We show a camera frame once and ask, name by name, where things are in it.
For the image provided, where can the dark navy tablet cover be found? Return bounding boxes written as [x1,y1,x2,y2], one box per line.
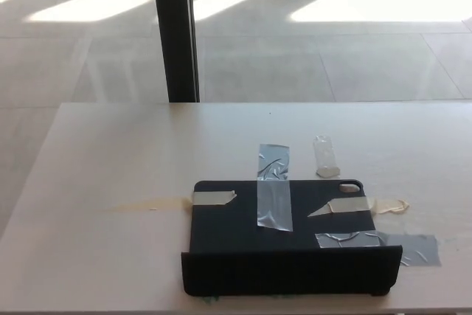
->
[180,179,403,297]

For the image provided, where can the beige masking tape strip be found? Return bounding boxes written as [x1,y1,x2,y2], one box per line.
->
[306,197,411,218]
[104,190,237,213]

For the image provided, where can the clear crumpled tape piece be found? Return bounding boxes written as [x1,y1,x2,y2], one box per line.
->
[313,134,341,179]

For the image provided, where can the long grey duct tape strip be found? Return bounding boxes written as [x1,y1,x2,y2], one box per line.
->
[256,143,294,233]

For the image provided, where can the black window frame post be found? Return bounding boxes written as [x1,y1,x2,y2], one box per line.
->
[150,0,201,103]

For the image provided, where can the wide grey duct tape strip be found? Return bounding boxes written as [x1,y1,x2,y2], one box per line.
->
[314,229,443,268]

